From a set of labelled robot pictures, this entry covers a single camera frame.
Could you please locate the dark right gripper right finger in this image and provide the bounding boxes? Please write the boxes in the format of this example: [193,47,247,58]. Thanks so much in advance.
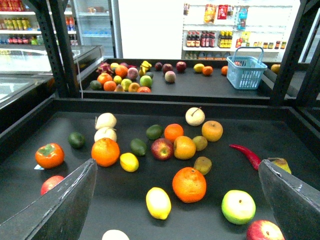
[258,159,320,240]

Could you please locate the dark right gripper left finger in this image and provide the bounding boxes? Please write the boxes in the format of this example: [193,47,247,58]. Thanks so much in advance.
[0,158,98,240]

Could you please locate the large yellow lemon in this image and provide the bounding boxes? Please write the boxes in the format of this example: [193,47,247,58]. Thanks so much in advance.
[145,187,172,220]

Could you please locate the small yellow lemon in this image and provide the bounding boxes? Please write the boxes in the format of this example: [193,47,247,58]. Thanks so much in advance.
[120,152,139,173]

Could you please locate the black shelf upright right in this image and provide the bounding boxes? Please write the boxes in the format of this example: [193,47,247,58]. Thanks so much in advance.
[265,0,320,106]

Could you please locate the black shelf upright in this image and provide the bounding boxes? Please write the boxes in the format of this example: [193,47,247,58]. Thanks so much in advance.
[23,0,80,98]
[265,0,320,106]

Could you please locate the far yellow lemon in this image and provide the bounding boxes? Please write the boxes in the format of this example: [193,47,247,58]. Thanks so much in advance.
[193,63,205,73]

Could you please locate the black shelf upright left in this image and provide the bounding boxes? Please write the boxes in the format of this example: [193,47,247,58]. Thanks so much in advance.
[23,0,80,98]

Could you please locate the red apple left edge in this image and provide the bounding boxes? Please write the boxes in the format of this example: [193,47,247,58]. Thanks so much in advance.
[40,175,64,196]

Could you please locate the red apple front right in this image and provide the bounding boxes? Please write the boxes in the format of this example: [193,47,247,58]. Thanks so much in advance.
[246,220,285,240]

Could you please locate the yellow green pear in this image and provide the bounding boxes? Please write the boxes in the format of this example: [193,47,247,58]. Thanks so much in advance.
[268,157,292,174]

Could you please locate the white pear bottom edge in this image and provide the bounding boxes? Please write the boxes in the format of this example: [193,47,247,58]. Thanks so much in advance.
[101,229,129,240]

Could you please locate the green apple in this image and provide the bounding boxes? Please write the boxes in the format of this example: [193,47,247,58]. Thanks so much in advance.
[221,189,256,225]

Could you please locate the orange persimmon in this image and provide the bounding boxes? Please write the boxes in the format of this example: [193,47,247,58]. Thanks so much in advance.
[35,143,65,169]

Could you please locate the red chili pepper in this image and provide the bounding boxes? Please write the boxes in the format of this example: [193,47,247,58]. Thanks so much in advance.
[229,144,262,171]

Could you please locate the green avocado left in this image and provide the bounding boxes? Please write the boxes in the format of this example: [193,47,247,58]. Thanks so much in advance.
[68,131,85,149]

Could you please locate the green avocado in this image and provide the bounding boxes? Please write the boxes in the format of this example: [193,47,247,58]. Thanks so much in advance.
[68,131,85,149]
[130,138,147,157]

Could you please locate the large orange left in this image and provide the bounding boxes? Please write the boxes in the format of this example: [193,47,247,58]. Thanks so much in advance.
[91,137,120,167]

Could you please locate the large orange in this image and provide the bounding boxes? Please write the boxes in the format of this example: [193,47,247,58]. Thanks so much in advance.
[172,167,207,204]
[91,137,120,167]

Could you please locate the white pear lower left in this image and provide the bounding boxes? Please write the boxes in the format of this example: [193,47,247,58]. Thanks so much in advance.
[94,127,117,142]

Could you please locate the kiwi lower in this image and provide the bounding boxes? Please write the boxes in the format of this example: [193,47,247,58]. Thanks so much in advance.
[193,156,212,176]

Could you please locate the kiwi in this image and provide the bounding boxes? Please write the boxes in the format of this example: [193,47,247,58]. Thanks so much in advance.
[192,135,208,152]
[193,156,212,176]

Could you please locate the green avocado centre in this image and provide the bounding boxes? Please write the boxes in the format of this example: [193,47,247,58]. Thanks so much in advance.
[130,138,147,157]

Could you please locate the large orange front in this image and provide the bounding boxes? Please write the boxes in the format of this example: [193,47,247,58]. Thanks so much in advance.
[172,167,207,204]

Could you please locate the kiwi upper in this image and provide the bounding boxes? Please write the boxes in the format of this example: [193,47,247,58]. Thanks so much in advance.
[192,135,208,152]

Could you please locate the red yellow apple centre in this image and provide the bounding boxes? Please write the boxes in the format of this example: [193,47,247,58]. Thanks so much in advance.
[150,138,174,161]

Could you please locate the green lime top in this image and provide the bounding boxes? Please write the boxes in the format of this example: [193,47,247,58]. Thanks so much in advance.
[146,124,164,140]

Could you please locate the yellow orange fruit centre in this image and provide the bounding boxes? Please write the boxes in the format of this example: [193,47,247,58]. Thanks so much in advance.
[173,136,196,160]

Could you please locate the white pear with stem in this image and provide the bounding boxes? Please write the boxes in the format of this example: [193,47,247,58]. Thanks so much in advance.
[185,107,205,127]

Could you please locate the small tangerine centre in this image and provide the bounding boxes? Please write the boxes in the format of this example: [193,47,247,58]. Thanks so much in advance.
[164,123,184,143]

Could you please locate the small blue basket far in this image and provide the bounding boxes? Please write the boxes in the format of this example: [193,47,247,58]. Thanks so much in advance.
[226,46,268,90]

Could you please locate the pink dragon fruit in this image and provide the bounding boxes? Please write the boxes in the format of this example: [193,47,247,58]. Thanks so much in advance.
[96,62,114,75]

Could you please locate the far tangerine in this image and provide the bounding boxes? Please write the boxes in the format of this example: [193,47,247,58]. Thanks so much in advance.
[202,66,214,76]

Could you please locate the far peach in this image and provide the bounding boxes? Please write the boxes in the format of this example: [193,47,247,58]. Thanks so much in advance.
[164,71,176,84]

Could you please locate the far dark red apple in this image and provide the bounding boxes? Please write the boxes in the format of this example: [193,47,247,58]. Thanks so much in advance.
[175,61,187,73]

